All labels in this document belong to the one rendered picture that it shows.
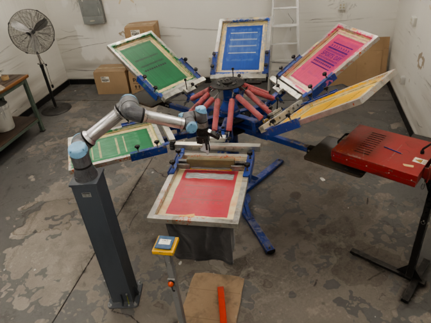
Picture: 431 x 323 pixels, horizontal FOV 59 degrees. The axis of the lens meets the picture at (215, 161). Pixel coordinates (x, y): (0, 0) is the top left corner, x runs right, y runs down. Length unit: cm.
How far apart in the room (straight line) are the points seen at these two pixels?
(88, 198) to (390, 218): 275
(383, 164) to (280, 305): 132
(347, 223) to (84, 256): 248
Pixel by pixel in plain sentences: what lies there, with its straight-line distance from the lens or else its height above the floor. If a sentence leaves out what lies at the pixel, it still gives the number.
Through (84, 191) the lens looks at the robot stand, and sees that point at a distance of 262.
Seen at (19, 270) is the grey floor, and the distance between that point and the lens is 404.
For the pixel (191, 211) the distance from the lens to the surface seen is 252.
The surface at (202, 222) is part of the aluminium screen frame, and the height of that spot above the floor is 99.
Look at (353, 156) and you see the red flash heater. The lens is 276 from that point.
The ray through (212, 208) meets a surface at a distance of 252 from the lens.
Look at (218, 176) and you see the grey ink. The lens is 279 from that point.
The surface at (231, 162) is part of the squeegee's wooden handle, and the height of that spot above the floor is 104.
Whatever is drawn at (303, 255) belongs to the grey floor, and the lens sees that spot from 353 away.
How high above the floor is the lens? 256
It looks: 33 degrees down
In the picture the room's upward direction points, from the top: 6 degrees counter-clockwise
